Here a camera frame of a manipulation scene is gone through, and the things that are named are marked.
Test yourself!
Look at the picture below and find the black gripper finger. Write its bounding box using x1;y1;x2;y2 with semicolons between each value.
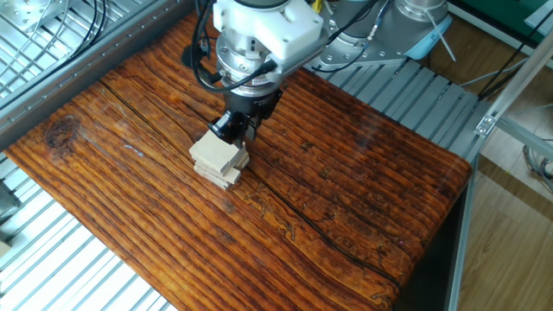
242;114;263;142
207;110;245;146

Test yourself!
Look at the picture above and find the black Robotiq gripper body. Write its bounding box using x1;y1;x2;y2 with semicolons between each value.
223;88;284;130

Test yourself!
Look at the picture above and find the wooden Jenga block tower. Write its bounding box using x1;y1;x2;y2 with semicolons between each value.
188;129;251;191

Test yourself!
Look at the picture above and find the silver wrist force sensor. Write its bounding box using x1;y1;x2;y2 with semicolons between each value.
215;32;283;99

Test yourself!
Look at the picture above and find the wood grain table cover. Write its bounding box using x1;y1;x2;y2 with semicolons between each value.
3;10;473;311

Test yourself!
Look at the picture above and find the grey aluminium side beam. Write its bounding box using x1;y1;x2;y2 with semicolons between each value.
0;0;195;150

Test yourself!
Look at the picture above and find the silver perforated plate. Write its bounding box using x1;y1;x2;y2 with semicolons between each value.
0;0;73;34

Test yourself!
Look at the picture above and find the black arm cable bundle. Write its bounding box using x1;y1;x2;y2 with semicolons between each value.
181;0;394;94

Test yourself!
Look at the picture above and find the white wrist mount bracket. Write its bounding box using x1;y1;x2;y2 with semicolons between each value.
213;0;325;62

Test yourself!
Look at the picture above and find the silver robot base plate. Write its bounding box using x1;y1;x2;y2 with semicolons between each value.
308;12;416;69

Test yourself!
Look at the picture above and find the black cable pair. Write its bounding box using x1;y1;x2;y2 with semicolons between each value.
64;0;109;61

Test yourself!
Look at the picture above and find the silver corner bracket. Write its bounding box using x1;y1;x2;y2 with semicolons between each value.
474;113;498;138

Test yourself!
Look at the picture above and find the aluminium frame post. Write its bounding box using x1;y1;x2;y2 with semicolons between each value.
486;28;553;127

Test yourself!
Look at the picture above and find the aluminium frame rail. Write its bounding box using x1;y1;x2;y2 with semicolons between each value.
496;117;553;162

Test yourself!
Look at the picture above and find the grey floor cable bundle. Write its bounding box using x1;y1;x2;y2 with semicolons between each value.
521;138;553;194

